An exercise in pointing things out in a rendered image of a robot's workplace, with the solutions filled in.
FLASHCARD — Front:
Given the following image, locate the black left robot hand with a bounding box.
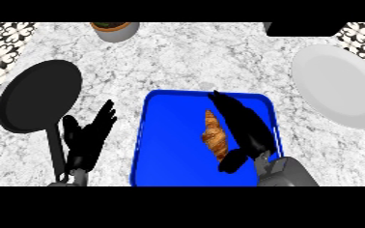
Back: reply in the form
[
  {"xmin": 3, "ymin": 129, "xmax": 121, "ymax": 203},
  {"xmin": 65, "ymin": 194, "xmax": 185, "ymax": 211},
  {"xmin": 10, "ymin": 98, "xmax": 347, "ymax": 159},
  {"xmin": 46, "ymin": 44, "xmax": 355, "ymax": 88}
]
[{"xmin": 61, "ymin": 99, "xmax": 118, "ymax": 176}]

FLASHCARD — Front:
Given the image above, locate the blue tray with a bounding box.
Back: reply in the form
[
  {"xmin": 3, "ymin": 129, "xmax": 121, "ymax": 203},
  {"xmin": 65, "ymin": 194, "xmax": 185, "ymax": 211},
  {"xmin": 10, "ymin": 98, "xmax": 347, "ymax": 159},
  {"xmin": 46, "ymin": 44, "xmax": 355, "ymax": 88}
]
[{"xmin": 129, "ymin": 89, "xmax": 285, "ymax": 187}]

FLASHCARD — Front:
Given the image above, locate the grey plant pot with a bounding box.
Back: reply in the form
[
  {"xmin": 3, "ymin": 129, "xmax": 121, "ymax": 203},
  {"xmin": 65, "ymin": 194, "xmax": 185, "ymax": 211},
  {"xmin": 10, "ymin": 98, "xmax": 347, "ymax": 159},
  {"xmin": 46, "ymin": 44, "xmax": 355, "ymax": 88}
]
[{"xmin": 89, "ymin": 21, "xmax": 142, "ymax": 43}]

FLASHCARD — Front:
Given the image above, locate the brown croissant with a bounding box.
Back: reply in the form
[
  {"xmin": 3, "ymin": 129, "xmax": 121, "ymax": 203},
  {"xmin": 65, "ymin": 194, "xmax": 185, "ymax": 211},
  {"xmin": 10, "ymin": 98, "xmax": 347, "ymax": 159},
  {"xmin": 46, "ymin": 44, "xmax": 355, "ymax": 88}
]
[{"xmin": 200, "ymin": 109, "xmax": 229, "ymax": 162}]

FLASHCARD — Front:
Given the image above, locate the black appliance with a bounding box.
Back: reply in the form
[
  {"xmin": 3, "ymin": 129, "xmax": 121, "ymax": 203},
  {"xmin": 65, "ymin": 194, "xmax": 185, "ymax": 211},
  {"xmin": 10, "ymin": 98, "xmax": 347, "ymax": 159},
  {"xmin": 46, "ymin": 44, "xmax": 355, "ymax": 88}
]
[{"xmin": 263, "ymin": 21, "xmax": 350, "ymax": 38}]

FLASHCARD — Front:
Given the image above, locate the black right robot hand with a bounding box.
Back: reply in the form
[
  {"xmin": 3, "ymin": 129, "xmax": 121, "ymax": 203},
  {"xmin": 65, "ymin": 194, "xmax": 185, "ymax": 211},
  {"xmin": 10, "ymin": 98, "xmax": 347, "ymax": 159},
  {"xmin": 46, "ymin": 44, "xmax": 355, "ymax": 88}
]
[{"xmin": 207, "ymin": 90, "xmax": 278, "ymax": 175}]

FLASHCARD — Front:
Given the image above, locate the white plate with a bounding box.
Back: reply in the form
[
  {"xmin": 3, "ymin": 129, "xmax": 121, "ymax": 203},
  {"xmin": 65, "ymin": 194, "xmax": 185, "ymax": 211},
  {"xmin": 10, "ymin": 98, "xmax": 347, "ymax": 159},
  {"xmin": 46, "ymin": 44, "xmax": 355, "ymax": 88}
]
[{"xmin": 290, "ymin": 43, "xmax": 365, "ymax": 130}]

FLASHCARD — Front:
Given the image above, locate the black frying pan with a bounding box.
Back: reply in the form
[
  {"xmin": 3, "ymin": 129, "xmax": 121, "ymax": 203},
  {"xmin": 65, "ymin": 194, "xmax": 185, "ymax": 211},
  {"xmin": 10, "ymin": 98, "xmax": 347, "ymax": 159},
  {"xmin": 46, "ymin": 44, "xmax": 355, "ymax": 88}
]
[{"xmin": 0, "ymin": 59, "xmax": 84, "ymax": 183}]

